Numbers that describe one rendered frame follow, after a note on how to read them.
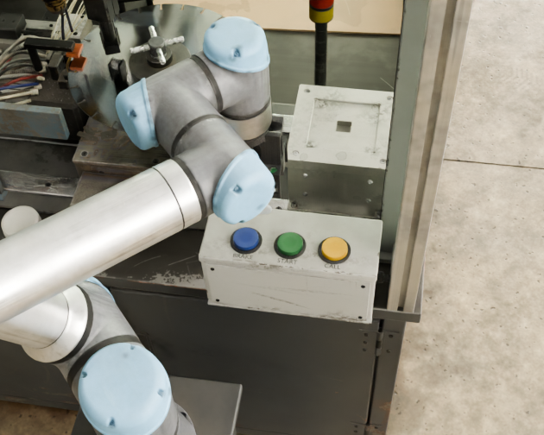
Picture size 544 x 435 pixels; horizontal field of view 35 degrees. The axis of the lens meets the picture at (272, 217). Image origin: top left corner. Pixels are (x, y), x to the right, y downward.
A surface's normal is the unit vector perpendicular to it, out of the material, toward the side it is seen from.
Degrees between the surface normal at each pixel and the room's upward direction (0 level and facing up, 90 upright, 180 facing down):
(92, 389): 7
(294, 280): 90
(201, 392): 0
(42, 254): 28
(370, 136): 0
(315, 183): 90
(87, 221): 14
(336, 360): 90
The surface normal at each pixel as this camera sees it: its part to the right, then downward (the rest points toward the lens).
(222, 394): -0.04, -0.59
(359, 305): -0.16, 0.80
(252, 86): 0.56, 0.66
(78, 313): 0.36, -0.32
